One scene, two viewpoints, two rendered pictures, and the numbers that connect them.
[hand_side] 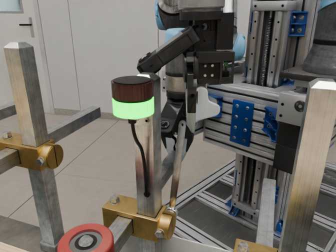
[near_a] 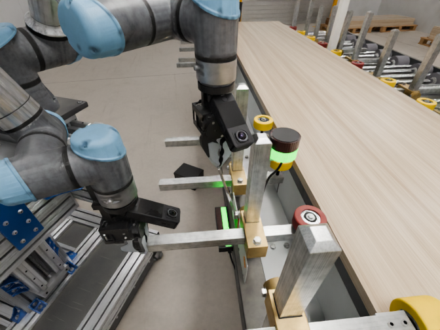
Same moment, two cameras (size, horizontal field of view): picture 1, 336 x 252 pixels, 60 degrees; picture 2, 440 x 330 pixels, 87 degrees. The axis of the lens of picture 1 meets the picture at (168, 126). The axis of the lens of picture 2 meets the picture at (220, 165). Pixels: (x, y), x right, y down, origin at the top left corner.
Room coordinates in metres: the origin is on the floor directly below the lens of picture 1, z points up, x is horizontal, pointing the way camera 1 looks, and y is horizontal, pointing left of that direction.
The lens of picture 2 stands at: (0.70, 0.35, 1.38)
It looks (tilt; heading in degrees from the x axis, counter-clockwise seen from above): 40 degrees down; 244
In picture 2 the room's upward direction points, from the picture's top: straight up
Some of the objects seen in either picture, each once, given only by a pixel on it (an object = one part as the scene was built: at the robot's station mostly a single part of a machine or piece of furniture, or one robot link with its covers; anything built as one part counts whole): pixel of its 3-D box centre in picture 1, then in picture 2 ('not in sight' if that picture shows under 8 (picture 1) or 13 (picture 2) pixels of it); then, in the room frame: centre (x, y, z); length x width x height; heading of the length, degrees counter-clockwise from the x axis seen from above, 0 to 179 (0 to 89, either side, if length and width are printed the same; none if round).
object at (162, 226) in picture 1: (138, 218); (253, 229); (0.46, 0.06, 0.85); 0.14 x 0.06 x 0.05; 70
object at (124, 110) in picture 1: (133, 104); (282, 149); (0.41, 0.05, 1.09); 0.06 x 0.06 x 0.02
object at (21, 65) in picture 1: (39, 160); (282, 313); (0.54, 0.27, 0.93); 0.04 x 0.04 x 0.48; 70
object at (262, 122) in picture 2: not in sight; (262, 129); (0.16, -0.35, 0.85); 0.08 x 0.08 x 0.11
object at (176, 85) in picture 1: (178, 82); (116, 190); (0.74, -0.03, 1.05); 0.08 x 0.08 x 0.05
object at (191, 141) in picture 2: not in sight; (216, 140); (0.35, -0.42, 0.81); 0.44 x 0.03 x 0.04; 160
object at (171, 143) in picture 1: (174, 146); (133, 247); (0.75, -0.02, 0.86); 0.06 x 0.03 x 0.09; 160
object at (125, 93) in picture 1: (132, 88); (284, 139); (0.41, 0.05, 1.12); 0.06 x 0.06 x 0.02
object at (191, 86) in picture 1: (191, 86); not in sight; (0.49, -0.04, 1.10); 0.05 x 0.02 x 0.09; 0
